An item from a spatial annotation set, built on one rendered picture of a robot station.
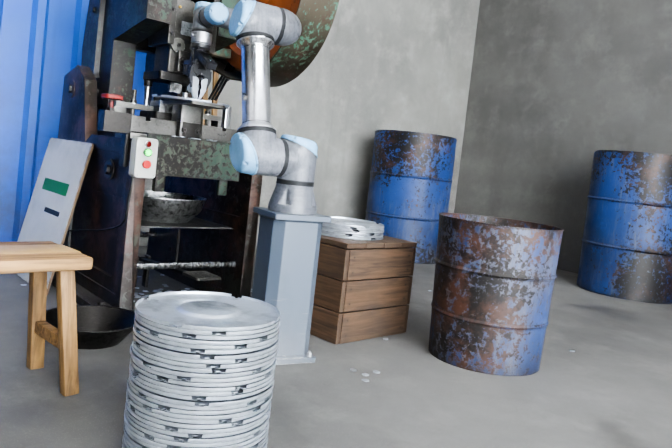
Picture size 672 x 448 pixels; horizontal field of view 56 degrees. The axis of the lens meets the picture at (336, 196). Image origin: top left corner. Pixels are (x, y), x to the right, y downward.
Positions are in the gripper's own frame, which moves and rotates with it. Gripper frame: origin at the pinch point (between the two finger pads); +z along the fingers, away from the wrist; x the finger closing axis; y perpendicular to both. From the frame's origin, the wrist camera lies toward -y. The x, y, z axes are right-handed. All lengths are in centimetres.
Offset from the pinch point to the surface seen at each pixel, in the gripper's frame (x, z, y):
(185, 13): 1.9, -32.5, 13.6
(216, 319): 48, 53, -109
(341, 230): -37, 42, -47
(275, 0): -37, -48, 11
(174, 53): 4.5, -16.6, 13.8
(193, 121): -1.7, 8.5, 4.4
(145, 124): 15.7, 12.2, 7.6
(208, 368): 53, 60, -115
